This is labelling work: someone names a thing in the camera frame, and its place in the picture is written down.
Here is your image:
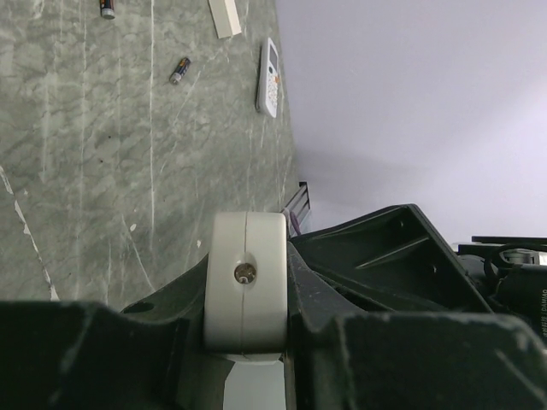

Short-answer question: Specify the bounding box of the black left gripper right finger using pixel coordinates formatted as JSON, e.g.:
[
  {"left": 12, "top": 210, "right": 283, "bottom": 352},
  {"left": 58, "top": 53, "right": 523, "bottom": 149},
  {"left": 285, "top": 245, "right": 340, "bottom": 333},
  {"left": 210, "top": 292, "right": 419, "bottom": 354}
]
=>
[{"left": 284, "top": 246, "right": 546, "bottom": 409}]

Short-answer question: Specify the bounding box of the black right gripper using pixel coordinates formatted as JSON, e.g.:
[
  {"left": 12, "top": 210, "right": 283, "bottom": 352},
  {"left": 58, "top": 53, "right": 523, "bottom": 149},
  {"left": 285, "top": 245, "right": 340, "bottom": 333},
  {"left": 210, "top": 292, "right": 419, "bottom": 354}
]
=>
[{"left": 292, "top": 204, "right": 546, "bottom": 339}]

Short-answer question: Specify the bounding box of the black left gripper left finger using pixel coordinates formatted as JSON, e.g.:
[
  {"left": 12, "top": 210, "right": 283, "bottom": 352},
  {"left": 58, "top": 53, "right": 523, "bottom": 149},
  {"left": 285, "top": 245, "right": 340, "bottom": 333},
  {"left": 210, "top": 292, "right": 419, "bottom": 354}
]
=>
[{"left": 1, "top": 261, "right": 226, "bottom": 409}]

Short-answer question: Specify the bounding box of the small white display remote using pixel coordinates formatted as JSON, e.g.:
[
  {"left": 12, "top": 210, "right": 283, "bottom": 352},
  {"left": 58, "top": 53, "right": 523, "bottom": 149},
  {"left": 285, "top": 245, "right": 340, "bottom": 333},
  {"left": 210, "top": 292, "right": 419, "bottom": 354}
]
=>
[{"left": 256, "top": 38, "right": 280, "bottom": 119}]

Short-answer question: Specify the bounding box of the slim white remote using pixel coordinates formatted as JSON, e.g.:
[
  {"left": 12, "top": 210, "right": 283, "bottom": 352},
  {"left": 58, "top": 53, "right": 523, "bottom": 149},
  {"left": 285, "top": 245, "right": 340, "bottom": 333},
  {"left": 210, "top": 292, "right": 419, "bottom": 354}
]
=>
[{"left": 209, "top": 0, "right": 242, "bottom": 39}]

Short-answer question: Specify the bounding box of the dark loose battery right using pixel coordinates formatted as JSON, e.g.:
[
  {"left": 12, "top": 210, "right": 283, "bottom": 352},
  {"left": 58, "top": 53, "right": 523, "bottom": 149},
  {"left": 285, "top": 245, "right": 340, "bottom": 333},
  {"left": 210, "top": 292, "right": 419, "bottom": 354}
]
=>
[{"left": 169, "top": 57, "right": 191, "bottom": 85}]

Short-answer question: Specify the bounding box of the dark loose battery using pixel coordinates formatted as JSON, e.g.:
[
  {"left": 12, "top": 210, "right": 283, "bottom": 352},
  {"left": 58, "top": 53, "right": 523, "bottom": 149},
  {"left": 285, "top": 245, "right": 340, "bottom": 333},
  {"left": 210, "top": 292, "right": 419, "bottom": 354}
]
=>
[
  {"left": 100, "top": 0, "right": 115, "bottom": 20},
  {"left": 169, "top": 57, "right": 191, "bottom": 85}
]

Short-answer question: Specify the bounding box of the dark loose battery centre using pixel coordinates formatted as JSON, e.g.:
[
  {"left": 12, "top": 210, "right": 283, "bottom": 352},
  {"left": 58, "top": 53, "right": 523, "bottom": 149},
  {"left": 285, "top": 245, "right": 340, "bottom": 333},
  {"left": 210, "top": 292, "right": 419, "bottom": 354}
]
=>
[{"left": 100, "top": 0, "right": 115, "bottom": 20}]

